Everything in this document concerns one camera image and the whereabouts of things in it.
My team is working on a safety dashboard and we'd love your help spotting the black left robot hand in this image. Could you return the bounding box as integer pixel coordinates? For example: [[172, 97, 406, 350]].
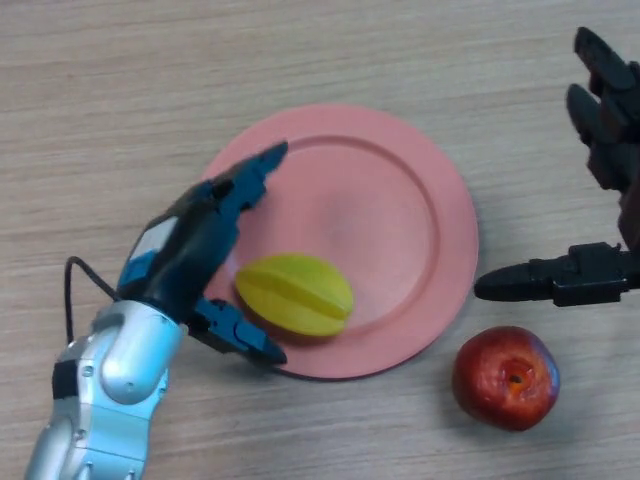
[[115, 140, 290, 367]]

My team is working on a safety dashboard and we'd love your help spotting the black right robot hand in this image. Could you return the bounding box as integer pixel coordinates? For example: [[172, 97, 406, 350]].
[[473, 26, 640, 308]]

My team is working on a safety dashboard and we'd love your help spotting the yellow starfruit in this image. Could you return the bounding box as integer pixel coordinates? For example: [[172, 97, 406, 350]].
[[234, 253, 356, 339]]

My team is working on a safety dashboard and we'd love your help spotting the pink round plate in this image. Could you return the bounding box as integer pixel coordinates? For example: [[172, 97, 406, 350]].
[[199, 103, 480, 380]]

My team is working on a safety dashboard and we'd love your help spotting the red apple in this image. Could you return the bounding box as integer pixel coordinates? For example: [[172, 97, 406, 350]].
[[451, 325, 561, 433]]

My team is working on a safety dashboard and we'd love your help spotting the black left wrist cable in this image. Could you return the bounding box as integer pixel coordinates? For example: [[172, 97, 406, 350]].
[[64, 255, 124, 349]]

